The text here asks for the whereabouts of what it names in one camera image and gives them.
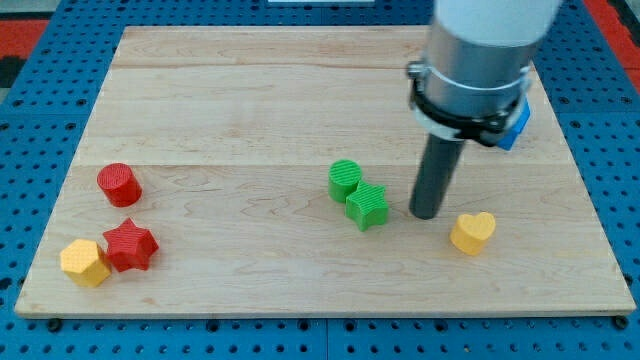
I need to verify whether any yellow hexagon block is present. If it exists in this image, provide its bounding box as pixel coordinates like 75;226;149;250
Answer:
59;239;112;288

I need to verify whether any yellow heart block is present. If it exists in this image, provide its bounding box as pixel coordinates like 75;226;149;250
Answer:
449;212;496;256

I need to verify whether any red star block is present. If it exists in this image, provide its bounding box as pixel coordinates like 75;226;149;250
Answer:
103;218;159;272

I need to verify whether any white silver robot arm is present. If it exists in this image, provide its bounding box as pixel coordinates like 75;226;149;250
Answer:
407;0;562;147

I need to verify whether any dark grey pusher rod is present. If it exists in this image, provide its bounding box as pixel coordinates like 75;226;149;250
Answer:
409;135;465;220

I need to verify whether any wooden board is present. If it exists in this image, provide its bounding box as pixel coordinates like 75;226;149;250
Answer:
15;26;636;319

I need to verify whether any green cylinder block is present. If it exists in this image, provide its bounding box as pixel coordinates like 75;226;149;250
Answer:
328;159;362;203

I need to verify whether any blue block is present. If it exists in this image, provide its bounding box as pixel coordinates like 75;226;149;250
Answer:
497;100;531;151

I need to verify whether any green star block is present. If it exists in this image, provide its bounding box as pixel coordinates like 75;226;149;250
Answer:
345;181;389;232

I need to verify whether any red cylinder block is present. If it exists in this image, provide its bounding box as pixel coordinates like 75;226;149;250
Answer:
96;163;142;207

